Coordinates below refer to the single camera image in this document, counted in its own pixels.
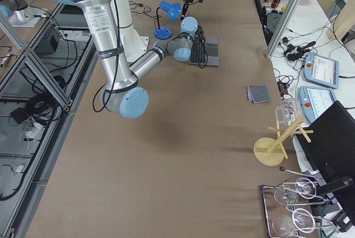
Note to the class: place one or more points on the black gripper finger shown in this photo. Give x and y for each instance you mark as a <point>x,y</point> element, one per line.
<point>184,10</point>

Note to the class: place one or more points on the grey laptop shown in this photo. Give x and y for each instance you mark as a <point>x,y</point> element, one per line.
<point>205,53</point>

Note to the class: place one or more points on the third robot base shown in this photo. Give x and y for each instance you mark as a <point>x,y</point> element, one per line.
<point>19,13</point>

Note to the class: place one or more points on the blue desk lamp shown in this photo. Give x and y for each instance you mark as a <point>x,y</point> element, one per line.
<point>166,19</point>

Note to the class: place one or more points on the folded grey cloth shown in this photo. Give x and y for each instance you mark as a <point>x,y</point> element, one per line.
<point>258,93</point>

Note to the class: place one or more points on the small black red device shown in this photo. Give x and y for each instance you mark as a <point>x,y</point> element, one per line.
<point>283,88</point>

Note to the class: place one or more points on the clear glass mug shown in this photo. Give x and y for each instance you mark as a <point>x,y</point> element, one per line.
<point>288,111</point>

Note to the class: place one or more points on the upper teach pendant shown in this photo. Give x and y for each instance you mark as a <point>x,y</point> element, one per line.
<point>321,70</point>

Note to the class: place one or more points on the teach pendant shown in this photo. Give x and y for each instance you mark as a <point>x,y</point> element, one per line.
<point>315,101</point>
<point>321,70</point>

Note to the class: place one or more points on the lower teach pendant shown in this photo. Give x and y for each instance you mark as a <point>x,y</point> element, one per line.
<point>315,101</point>

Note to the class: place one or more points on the wooden mug tree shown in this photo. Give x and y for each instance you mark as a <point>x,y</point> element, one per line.
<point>270,151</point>

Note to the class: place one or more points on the black power box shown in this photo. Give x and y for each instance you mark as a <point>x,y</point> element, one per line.
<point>48,43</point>

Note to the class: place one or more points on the black monitor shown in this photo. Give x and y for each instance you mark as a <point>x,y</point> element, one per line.
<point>331,152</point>

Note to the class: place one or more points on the upper wine glass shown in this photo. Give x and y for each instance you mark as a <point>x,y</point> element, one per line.
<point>289,192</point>

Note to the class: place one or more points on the wine glass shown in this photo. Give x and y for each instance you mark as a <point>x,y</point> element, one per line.
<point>289,192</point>
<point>297,224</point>

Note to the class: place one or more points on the lower wine glass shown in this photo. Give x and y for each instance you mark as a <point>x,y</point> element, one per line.
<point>297,224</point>

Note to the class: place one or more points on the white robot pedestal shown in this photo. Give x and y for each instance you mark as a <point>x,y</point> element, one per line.
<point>134,44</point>

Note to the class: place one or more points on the aluminium frame post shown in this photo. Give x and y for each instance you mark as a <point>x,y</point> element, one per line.
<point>283,23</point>

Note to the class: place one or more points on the wire glass rack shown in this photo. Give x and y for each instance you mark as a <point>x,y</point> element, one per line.
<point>272,209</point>

